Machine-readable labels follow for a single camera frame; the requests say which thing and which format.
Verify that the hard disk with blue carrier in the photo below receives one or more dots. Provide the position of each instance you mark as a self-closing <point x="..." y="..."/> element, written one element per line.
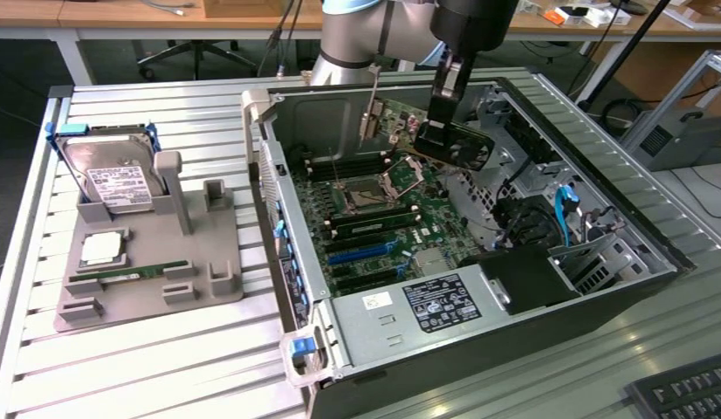
<point x="112" y="174"/>

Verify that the black office chair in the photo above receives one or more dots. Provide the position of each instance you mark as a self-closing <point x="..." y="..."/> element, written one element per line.
<point x="198" y="52"/>

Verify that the black RAM slot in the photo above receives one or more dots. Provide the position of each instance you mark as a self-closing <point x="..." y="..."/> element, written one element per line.
<point x="323" y="175"/>
<point x="366" y="212"/>
<point x="322" y="166"/>

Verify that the open black PC case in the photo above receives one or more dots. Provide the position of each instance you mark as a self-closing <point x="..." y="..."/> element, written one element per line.
<point x="512" y="349"/>

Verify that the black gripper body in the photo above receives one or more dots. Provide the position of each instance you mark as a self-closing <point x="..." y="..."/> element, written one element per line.
<point x="473" y="22"/>

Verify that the black RAM stick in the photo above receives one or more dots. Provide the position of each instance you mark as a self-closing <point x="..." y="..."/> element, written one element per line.
<point x="372" y="226"/>

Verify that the orange white box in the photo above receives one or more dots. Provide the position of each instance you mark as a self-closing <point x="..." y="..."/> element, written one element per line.
<point x="554" y="16"/>

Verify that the thin locking lever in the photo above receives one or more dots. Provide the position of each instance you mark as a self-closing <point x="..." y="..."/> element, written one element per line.
<point x="334" y="168"/>

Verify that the black keyboard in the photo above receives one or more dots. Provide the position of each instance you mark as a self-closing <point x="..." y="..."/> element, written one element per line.
<point x="687" y="393"/>

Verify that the CPU socket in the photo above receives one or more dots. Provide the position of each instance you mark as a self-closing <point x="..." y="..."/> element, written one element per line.
<point x="362" y="194"/>

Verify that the graphics card with metal bracket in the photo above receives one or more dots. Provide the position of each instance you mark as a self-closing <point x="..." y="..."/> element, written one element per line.
<point x="470" y="148"/>

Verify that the wooden desk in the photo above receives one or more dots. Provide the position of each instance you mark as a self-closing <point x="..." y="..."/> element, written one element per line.
<point x="641" y="19"/>
<point x="22" y="13"/>

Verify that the brown cardboard box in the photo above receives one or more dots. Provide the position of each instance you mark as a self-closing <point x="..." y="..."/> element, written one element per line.
<point x="226" y="8"/>

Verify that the green motherboard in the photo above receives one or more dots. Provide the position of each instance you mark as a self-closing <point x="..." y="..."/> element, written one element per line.
<point x="436" y="218"/>

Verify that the blue case latch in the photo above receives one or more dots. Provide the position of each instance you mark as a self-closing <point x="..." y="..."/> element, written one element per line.
<point x="302" y="348"/>

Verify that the gray computer box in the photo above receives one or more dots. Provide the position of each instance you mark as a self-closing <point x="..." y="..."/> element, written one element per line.
<point x="687" y="144"/>

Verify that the green RAM stick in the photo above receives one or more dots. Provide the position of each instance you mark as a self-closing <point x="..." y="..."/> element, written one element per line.
<point x="127" y="272"/>

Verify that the gray power supply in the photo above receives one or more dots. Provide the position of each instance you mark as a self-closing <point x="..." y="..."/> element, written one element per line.
<point x="384" y="331"/>

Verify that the gray parts rack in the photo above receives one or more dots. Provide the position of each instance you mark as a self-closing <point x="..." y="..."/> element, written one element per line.
<point x="157" y="244"/>

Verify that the black fan shroud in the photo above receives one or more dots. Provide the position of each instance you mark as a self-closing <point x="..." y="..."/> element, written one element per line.
<point x="522" y="279"/>

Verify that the silver chipset heatsink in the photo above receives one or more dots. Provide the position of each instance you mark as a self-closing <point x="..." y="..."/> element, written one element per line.
<point x="433" y="262"/>

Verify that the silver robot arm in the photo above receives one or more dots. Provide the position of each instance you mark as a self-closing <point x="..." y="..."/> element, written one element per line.
<point x="349" y="43"/>

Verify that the black tripod pole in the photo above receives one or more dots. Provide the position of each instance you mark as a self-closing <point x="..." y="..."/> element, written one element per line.
<point x="628" y="48"/>

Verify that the silver drive cage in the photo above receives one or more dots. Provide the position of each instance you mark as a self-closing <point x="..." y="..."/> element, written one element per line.
<point x="480" y="196"/>

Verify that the silver CPU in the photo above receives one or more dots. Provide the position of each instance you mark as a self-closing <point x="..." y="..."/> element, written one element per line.
<point x="103" y="249"/>

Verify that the aluminium frame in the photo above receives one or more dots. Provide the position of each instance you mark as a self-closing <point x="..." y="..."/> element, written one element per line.
<point x="688" y="83"/>

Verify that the black expansion slot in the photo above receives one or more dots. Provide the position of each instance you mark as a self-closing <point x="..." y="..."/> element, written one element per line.
<point x="366" y="281"/>
<point x="357" y="243"/>

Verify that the metal socket cover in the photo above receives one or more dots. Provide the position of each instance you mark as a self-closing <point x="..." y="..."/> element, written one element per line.
<point x="406" y="176"/>

